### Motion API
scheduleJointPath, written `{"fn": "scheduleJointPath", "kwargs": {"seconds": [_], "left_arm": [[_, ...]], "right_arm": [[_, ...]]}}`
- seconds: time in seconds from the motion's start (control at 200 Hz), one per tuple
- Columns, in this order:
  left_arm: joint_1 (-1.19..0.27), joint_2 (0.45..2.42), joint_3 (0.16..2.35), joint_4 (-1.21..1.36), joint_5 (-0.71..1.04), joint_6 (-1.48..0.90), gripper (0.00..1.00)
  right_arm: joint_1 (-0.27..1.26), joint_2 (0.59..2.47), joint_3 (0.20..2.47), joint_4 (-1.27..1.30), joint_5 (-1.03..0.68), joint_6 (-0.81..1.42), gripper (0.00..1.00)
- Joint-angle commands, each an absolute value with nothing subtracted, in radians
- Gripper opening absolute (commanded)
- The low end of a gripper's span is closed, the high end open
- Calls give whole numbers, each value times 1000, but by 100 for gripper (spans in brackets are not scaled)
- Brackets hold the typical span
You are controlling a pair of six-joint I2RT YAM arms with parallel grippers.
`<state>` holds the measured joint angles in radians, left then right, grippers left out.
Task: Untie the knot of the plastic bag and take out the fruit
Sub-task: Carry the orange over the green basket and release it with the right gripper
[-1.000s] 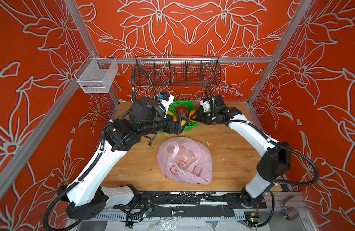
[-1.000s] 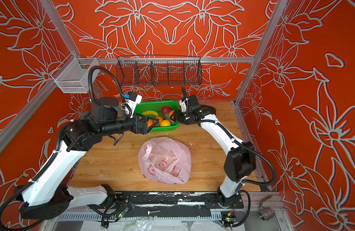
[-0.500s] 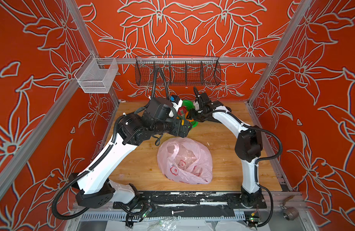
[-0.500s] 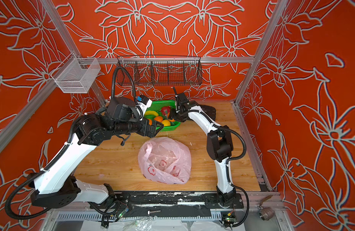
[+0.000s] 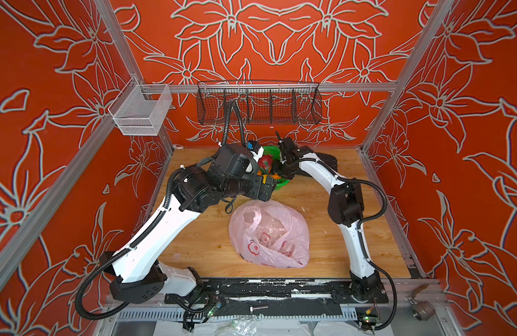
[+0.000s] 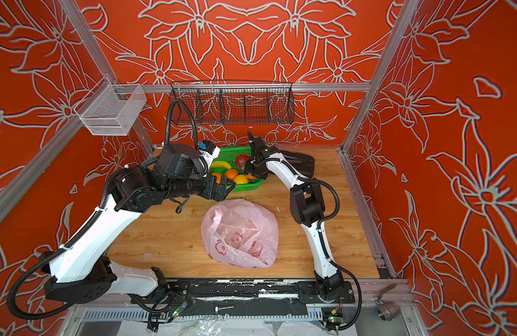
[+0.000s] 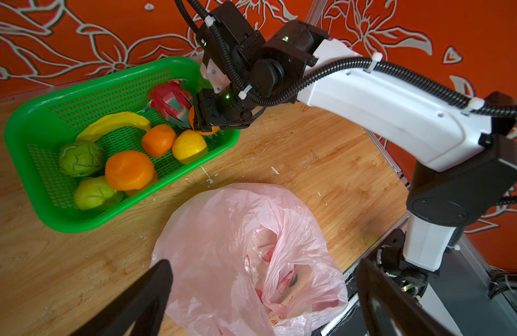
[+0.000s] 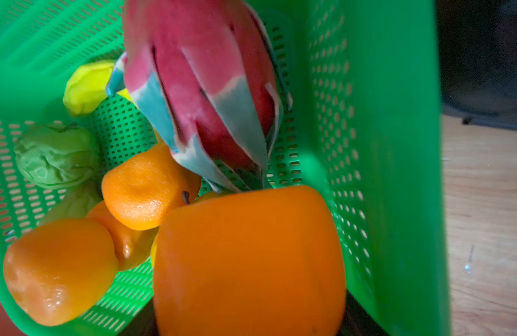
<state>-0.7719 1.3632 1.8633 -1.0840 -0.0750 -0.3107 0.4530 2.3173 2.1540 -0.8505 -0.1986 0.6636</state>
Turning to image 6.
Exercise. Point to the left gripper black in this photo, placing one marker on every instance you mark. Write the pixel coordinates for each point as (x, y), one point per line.
(213, 192)

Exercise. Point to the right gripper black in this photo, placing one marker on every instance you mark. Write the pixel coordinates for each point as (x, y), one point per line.
(248, 168)

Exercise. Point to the red watermelon slice toy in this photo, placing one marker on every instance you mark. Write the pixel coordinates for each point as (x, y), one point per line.
(241, 161)

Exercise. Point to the yellow lemon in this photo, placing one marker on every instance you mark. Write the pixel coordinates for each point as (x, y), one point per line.
(241, 180)

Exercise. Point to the orange fruit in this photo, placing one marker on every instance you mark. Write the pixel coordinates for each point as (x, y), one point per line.
(218, 177)
(231, 174)

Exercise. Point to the pink plastic bag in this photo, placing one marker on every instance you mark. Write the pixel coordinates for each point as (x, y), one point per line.
(240, 233)

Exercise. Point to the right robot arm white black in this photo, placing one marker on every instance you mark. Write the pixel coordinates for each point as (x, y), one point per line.
(312, 203)

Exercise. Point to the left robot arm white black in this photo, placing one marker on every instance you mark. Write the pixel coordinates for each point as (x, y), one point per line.
(80, 272)

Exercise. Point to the green plastic basket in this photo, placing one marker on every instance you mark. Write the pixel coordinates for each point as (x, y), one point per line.
(229, 155)

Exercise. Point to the yellow banana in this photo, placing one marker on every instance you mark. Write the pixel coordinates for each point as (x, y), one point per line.
(220, 164)

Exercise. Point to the black tool case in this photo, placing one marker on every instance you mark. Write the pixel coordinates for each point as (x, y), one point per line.
(303, 163)

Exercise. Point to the metal cylinder fitting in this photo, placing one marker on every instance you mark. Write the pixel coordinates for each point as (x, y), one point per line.
(388, 311)

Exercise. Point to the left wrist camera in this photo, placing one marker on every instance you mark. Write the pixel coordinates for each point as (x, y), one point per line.
(208, 152)

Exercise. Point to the black wire basket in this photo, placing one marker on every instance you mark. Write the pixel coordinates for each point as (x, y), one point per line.
(234, 103)

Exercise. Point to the clear plastic wall bin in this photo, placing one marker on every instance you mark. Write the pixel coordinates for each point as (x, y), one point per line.
(106, 112)

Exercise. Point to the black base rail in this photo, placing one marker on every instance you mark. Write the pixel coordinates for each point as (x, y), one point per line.
(270, 299)

